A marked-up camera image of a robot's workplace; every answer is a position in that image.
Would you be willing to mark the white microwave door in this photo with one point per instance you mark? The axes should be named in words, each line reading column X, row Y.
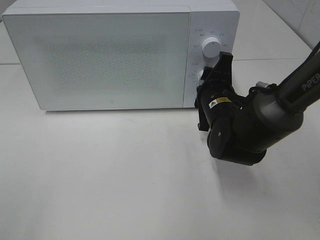
column 103, row 61

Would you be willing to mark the white timer knob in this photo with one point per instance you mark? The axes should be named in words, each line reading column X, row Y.
column 200, row 77

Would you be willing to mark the white microwave oven body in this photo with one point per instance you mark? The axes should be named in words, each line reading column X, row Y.
column 207, row 18

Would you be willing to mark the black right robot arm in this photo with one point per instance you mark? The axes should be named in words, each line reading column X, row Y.
column 242, row 128

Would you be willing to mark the upper white power knob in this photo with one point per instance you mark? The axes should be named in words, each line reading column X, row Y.
column 211, row 46

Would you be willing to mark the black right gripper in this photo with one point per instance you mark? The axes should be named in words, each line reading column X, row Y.
column 216, row 92

